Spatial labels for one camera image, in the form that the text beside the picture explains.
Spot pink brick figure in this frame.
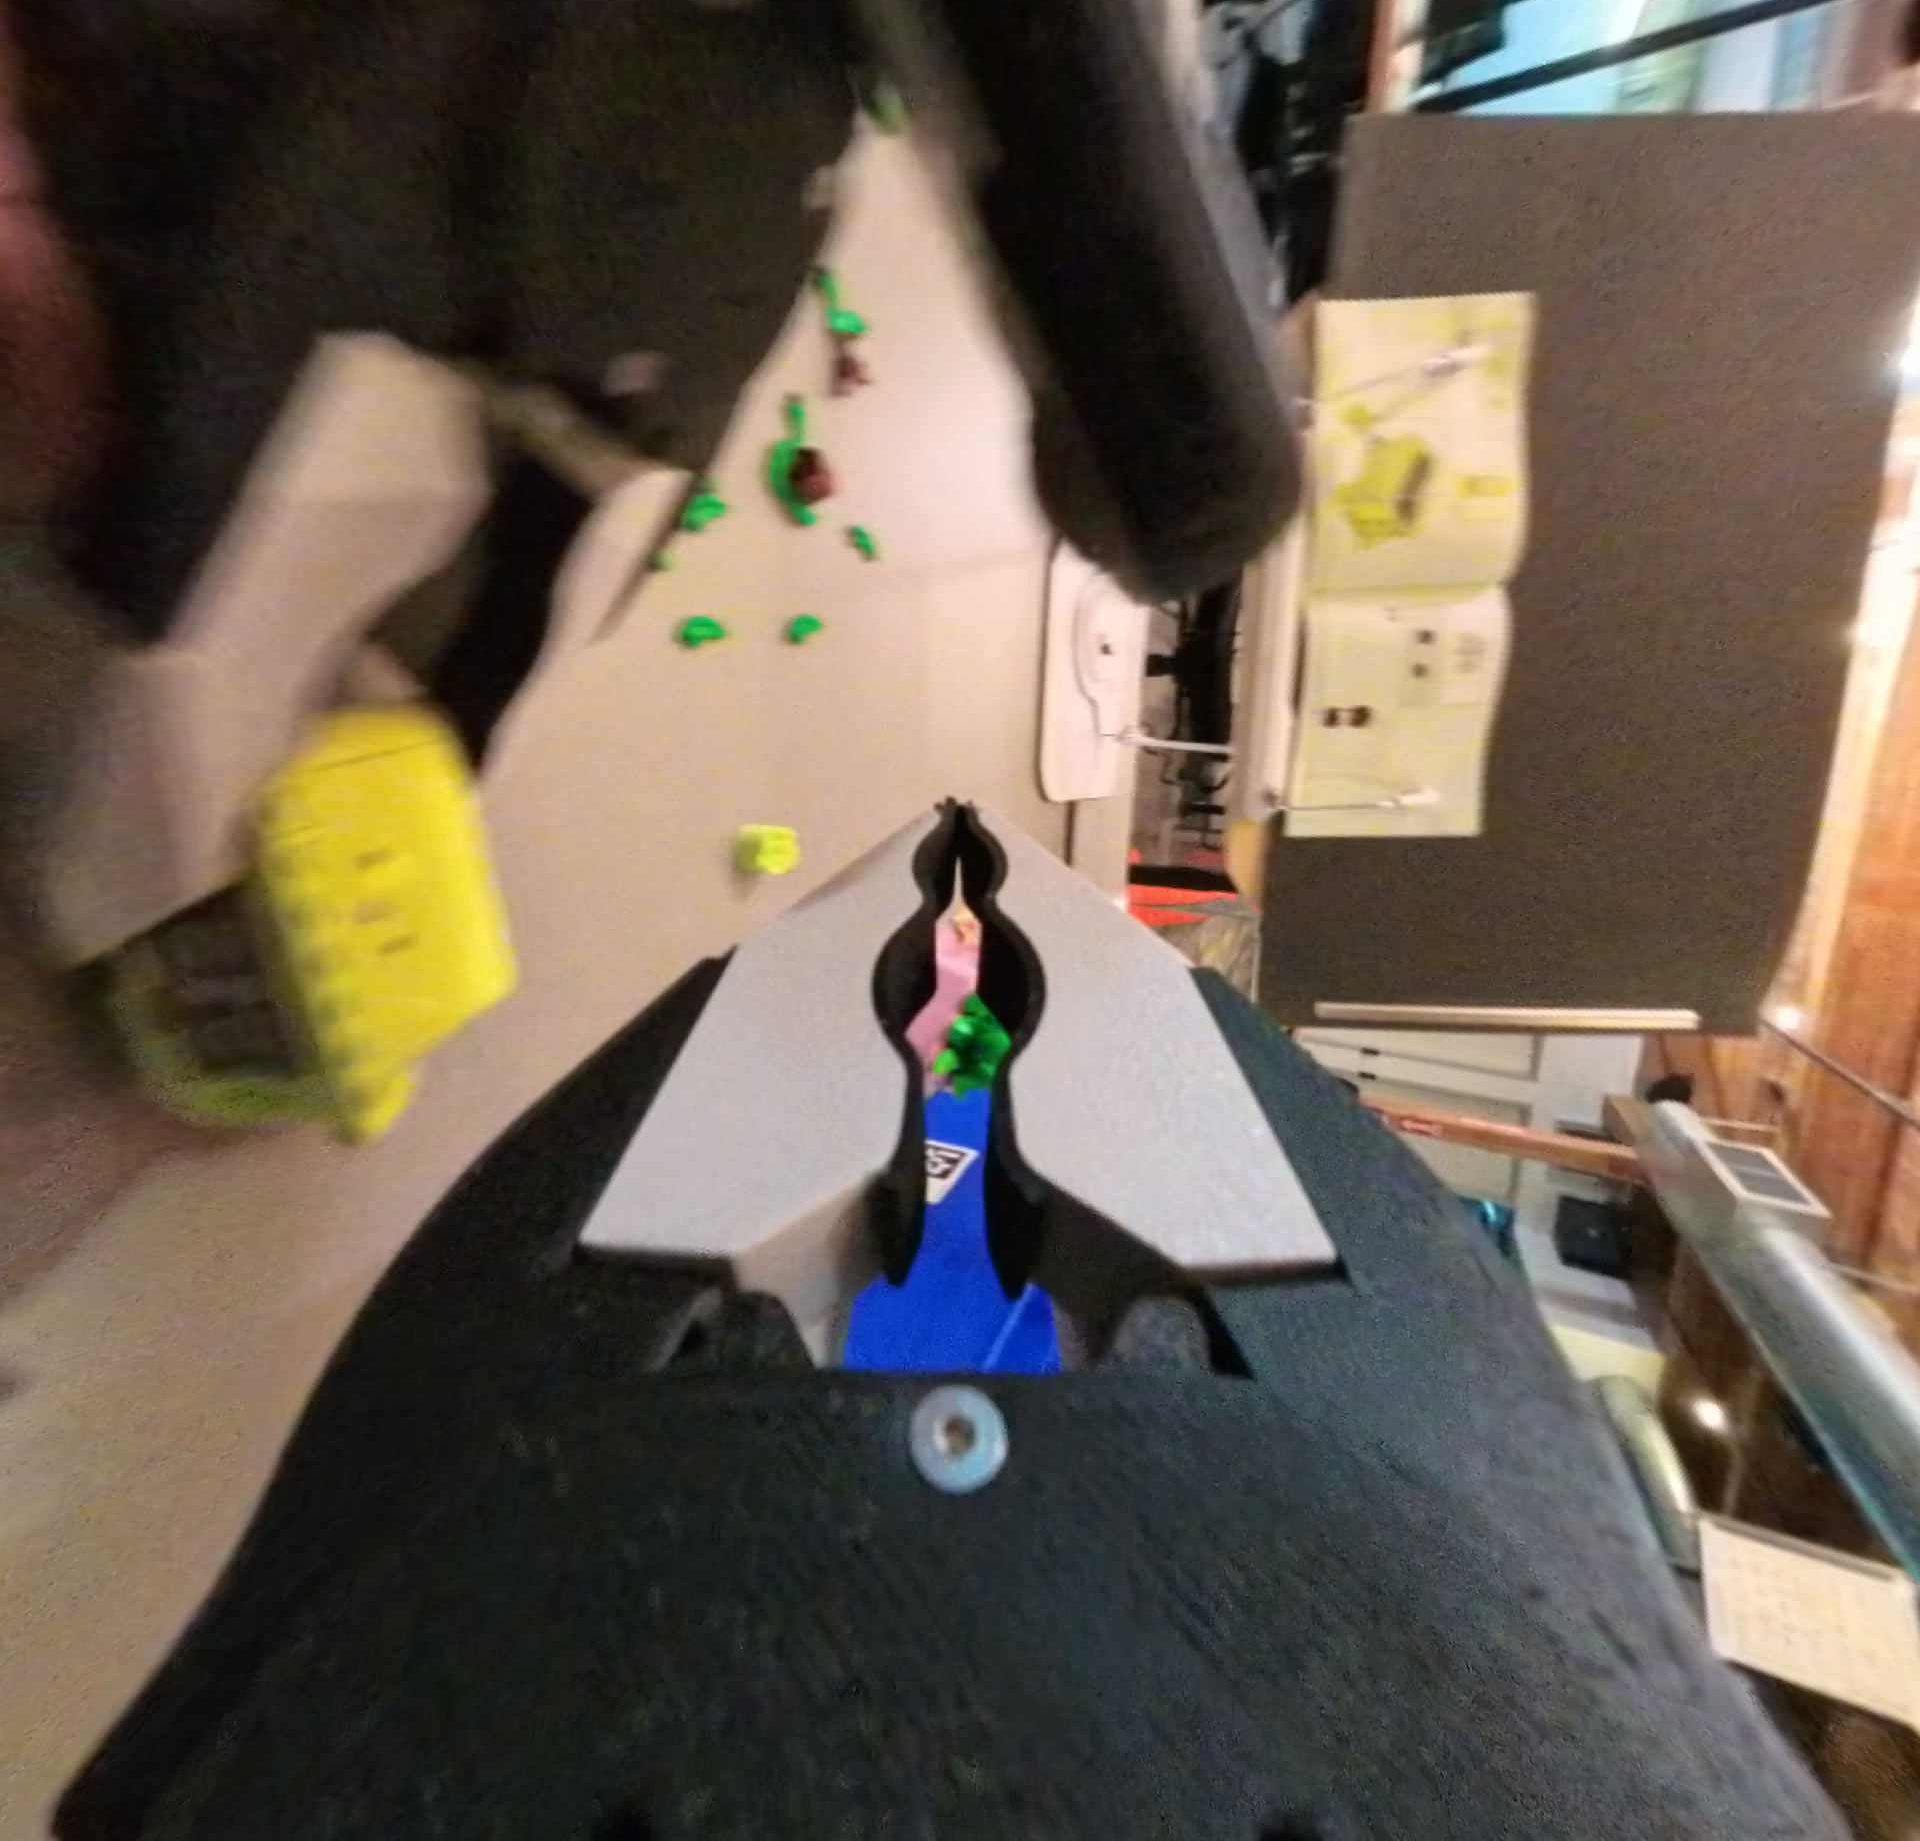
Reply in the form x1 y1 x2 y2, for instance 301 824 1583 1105
905 896 1009 1096

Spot scattered green leaf pieces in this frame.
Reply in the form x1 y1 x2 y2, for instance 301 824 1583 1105
646 83 910 658

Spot white paper sheet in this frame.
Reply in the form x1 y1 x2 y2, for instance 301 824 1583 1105
1701 1518 1920 1730

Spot open instruction booklet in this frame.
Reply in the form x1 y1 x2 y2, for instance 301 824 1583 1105
1281 295 1538 841

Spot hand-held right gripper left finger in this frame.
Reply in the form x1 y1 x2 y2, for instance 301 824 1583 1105
577 802 965 1366

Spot silver metal duct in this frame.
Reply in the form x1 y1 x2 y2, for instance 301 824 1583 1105
1635 1107 1920 1573

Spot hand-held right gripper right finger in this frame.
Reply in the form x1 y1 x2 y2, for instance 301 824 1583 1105
958 802 1339 1302

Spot grey divider panel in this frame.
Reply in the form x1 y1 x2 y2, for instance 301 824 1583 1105
1260 108 1920 1033

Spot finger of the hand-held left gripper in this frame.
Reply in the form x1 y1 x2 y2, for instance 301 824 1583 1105
36 333 503 970
433 437 694 765

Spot lime green brick figure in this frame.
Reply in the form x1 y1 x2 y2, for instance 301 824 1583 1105
75 703 523 1145

